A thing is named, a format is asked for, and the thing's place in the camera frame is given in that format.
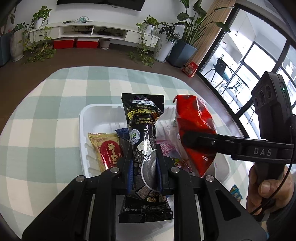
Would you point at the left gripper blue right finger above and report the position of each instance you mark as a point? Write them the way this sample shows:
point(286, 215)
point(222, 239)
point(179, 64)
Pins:
point(158, 169)

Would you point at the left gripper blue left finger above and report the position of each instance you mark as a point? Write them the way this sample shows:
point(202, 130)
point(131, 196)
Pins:
point(129, 181)

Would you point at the black sesame snack packet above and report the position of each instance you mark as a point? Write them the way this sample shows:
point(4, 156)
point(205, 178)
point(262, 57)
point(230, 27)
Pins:
point(144, 203)

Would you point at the gold red snack packet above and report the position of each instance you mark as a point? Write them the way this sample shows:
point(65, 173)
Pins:
point(107, 148)

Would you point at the pink snack packet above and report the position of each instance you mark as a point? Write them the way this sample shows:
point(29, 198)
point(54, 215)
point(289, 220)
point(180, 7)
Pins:
point(169, 139)

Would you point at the blue panda snack bag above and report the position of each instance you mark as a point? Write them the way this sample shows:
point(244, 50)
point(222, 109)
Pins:
point(234, 191)

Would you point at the red kitkat snack bag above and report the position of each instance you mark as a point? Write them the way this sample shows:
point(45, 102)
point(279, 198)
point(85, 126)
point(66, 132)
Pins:
point(193, 115)

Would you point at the blue snack packet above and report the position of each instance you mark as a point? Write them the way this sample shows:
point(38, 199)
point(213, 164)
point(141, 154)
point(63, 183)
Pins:
point(124, 139)

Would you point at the person's right hand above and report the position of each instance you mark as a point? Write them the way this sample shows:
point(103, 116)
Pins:
point(257, 192)

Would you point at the black balcony table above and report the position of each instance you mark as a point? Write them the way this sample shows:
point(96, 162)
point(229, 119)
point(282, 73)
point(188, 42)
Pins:
point(232, 85)

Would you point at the white plastic tray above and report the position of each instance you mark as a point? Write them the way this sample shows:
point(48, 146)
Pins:
point(106, 118)

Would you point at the green white checkered tablecloth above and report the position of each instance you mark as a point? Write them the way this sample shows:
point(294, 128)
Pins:
point(40, 142)

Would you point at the black balcony chair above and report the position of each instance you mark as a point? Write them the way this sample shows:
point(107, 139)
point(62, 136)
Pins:
point(219, 69)

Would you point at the red gift bag on floor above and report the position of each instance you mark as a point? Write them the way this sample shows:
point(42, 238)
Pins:
point(190, 69)

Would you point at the beige curtain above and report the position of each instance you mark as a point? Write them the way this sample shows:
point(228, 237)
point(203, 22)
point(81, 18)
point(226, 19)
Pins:
point(217, 11)

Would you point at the tall plant in blue pot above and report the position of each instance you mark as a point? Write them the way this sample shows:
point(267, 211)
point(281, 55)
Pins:
point(191, 19)

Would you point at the trailing plant on stand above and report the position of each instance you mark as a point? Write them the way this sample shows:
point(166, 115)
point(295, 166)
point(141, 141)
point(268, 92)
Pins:
point(148, 39)

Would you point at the small grey pot under console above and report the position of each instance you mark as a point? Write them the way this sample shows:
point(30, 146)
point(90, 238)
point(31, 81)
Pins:
point(104, 44)

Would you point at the right red storage box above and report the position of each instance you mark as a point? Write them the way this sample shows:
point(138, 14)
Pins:
point(91, 43)

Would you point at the red storage box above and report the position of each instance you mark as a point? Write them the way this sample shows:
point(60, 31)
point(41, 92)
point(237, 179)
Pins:
point(91, 43)
point(63, 43)

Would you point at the white tv console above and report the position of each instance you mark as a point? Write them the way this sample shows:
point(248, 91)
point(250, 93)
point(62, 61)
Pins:
point(118, 34)

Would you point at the plant in white tall pot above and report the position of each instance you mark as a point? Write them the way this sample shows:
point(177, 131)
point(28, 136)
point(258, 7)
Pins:
point(168, 37)

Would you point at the left red storage box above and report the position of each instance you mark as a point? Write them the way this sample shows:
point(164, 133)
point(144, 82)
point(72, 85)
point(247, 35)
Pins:
point(63, 43)

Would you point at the small trailing plant on console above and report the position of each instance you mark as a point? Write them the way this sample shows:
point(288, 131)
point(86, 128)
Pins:
point(36, 42)

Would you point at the plant in white ribbed pot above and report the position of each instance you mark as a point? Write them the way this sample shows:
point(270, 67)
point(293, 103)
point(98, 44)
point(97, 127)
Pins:
point(16, 42)

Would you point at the black wall television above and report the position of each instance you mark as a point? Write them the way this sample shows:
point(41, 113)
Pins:
point(129, 4)

